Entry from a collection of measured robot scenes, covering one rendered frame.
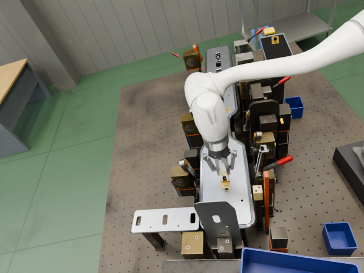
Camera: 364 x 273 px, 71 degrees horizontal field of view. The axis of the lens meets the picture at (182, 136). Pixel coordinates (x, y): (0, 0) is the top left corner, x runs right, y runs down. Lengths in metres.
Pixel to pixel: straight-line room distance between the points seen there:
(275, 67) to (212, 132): 0.28
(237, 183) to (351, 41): 0.66
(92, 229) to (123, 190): 0.94
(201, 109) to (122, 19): 3.45
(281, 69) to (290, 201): 0.79
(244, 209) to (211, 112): 0.48
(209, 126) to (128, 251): 0.92
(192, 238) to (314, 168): 0.84
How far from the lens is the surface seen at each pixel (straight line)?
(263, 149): 0.99
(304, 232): 1.40
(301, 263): 0.93
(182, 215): 1.13
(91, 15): 4.18
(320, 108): 1.90
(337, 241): 1.41
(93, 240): 2.51
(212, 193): 1.15
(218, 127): 0.81
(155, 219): 1.16
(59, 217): 2.84
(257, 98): 1.22
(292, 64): 0.86
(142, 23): 4.13
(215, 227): 0.90
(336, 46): 0.87
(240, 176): 1.17
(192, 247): 1.00
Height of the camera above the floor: 1.99
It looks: 46 degrees down
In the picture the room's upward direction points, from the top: 20 degrees counter-clockwise
